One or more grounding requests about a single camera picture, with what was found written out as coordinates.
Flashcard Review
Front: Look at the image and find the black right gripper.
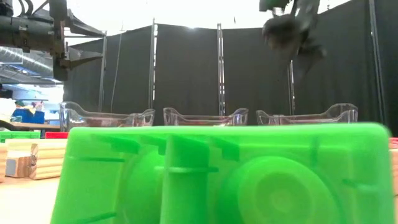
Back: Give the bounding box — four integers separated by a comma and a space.
259, 0, 327, 81

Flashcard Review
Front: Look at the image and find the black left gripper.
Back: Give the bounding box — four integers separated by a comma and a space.
49, 0, 107, 82

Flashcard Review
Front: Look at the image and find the metal curtain pole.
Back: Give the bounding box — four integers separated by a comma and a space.
216, 23, 226, 116
147, 17, 159, 110
98, 30, 108, 112
287, 60, 296, 116

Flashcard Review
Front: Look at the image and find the clear plastic bin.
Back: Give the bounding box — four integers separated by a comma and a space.
163, 107, 249, 126
58, 101, 155, 128
256, 103, 359, 126

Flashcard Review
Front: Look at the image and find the blue storage box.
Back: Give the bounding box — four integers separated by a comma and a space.
11, 108, 46, 125

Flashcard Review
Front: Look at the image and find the wooden background table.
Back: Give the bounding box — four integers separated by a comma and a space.
0, 119, 60, 132

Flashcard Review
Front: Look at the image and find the large green plastic block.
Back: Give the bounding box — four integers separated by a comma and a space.
50, 122, 396, 224
0, 130, 41, 144

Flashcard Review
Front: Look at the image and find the wooden block grey label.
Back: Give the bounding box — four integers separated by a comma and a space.
5, 150, 39, 179

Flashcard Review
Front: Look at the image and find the silver ventilation duct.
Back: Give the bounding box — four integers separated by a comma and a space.
0, 45, 54, 77

